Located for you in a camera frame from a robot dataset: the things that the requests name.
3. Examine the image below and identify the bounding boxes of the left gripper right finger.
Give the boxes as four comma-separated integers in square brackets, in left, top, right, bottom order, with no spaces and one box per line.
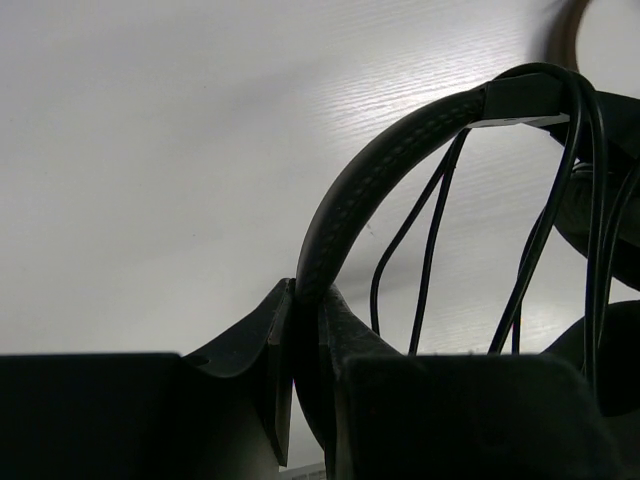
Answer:
[318,286,405,479]

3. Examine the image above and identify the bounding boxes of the black headphone cable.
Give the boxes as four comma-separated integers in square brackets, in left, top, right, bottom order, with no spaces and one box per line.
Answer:
[369,62,640,396]

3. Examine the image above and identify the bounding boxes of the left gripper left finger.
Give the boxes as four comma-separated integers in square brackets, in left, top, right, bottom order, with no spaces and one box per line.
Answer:
[185,278,295,466]

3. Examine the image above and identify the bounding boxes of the black headphones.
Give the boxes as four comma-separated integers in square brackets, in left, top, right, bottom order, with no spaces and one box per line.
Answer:
[295,63,639,459]

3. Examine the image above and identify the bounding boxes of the brown headphones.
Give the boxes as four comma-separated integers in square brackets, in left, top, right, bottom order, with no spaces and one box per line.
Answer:
[528,0,592,73]

